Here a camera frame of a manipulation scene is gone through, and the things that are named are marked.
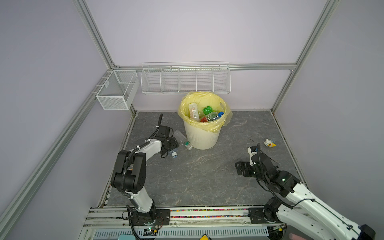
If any clear bottle green collar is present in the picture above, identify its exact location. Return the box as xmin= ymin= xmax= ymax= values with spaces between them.
xmin=174 ymin=130 xmax=193 ymax=151

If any white bottle red cap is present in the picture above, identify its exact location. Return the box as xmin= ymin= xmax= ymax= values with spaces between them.
xmin=189 ymin=103 xmax=200 ymax=122

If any green soda bottle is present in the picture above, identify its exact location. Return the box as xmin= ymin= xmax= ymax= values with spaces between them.
xmin=203 ymin=106 xmax=213 ymax=115

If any clear bottle blue tint red cap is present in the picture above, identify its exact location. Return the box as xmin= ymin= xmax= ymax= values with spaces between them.
xmin=200 ymin=112 xmax=220 ymax=123

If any clear bottle blue label white cap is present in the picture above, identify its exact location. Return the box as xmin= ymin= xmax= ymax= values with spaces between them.
xmin=169 ymin=148 xmax=178 ymax=158

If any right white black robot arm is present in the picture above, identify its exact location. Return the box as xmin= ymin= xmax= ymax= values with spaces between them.
xmin=235 ymin=145 xmax=376 ymax=240

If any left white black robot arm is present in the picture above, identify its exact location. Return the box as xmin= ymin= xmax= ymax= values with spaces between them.
xmin=111 ymin=114 xmax=179 ymax=225

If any cream plastic waste bin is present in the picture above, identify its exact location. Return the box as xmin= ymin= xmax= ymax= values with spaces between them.
xmin=184 ymin=121 xmax=222 ymax=150

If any yellow plastic bin liner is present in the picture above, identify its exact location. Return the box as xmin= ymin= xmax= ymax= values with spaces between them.
xmin=178 ymin=92 xmax=233 ymax=133

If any small yellow white toy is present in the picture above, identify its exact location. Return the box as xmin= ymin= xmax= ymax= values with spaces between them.
xmin=264 ymin=139 xmax=277 ymax=148

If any white mesh box basket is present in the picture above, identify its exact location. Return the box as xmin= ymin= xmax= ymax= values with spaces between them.
xmin=96 ymin=70 xmax=140 ymax=111

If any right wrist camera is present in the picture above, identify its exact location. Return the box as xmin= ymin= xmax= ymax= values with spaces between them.
xmin=247 ymin=146 xmax=258 ymax=166

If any long white wire basket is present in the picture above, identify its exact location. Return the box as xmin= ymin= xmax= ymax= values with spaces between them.
xmin=141 ymin=62 xmax=232 ymax=95

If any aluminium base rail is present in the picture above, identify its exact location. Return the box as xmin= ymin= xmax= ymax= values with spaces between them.
xmin=82 ymin=206 xmax=284 ymax=229

